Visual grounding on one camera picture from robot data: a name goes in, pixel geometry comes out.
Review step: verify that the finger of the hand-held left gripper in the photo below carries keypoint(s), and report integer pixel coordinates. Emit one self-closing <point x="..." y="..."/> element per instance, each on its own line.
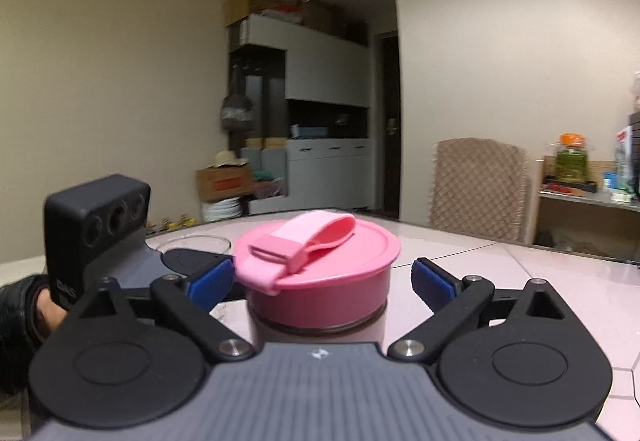
<point x="232" y="295"/>

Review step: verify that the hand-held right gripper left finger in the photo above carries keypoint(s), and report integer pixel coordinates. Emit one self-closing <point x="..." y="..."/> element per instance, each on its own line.
<point x="210" y="282"/>

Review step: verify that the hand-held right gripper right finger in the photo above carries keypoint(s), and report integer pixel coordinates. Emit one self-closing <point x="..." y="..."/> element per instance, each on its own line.
<point x="434" y="282"/>

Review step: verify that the person's left hand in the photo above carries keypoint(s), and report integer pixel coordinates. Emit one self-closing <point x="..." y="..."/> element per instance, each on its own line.
<point x="51" y="316"/>

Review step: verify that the clear glass bowl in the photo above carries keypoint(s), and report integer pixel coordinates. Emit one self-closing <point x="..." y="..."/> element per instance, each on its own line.
<point x="192" y="242"/>

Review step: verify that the stack of white plates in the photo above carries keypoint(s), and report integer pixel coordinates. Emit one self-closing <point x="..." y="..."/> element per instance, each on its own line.
<point x="222" y="210"/>

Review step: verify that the brown cardboard box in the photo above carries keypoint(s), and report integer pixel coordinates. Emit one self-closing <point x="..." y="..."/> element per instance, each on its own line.
<point x="225" y="183"/>

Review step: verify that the chair with netted cover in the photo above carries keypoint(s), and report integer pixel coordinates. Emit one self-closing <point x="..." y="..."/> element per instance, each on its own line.
<point x="477" y="188"/>

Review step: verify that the straw hat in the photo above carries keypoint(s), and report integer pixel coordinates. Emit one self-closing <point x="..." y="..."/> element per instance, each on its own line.
<point x="229" y="158"/>

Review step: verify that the dark door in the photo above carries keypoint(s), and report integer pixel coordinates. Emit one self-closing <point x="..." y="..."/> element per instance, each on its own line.
<point x="391" y="126"/>

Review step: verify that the wooden side shelf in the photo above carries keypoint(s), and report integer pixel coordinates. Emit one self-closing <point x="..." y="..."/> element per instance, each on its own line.
<point x="585" y="221"/>

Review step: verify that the grey hanging bag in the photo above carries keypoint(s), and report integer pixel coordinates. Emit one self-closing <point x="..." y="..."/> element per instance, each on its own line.
<point x="236" y="108"/>

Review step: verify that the blue box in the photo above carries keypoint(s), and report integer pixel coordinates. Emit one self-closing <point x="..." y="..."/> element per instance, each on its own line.
<point x="309" y="131"/>

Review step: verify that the glass jar with orange lid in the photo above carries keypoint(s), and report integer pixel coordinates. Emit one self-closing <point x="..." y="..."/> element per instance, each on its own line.
<point x="572" y="161"/>

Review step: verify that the grey white cabinet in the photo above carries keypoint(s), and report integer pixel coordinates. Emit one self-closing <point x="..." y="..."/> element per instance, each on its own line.
<point x="320" y="86"/>

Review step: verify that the black slatted box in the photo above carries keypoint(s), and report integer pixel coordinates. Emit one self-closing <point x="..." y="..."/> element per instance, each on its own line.
<point x="634" y="153"/>

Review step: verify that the cardboard boxes on cabinet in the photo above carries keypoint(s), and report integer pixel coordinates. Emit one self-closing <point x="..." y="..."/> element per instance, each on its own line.
<point x="290" y="11"/>

